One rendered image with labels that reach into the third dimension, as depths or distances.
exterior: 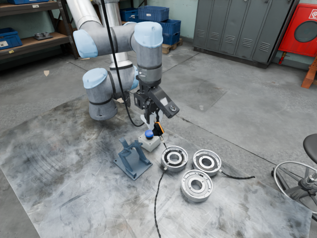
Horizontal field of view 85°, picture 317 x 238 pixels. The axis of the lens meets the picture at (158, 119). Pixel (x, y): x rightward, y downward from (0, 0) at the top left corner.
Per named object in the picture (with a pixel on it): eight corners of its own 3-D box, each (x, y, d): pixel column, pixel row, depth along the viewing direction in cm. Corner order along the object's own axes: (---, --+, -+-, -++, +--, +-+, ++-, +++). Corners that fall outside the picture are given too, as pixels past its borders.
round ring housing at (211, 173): (187, 169, 68) (188, 163, 65) (198, 151, 74) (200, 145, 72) (212, 183, 63) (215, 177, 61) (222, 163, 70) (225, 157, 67)
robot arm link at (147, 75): (167, 64, 53) (148, 72, 48) (166, 78, 56) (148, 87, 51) (149, 57, 57) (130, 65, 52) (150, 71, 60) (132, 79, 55)
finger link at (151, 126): (143, 124, 70) (144, 105, 65) (154, 131, 67) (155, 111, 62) (137, 127, 68) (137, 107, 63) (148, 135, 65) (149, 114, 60)
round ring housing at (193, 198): (203, 210, 56) (205, 204, 53) (175, 192, 61) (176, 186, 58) (214, 185, 63) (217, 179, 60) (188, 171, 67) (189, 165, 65)
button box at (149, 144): (161, 143, 78) (161, 135, 75) (150, 152, 74) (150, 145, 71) (147, 134, 82) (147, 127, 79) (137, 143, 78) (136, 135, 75)
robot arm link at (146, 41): (154, 19, 50) (168, 25, 44) (154, 57, 57) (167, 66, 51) (128, 21, 47) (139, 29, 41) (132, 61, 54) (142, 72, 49)
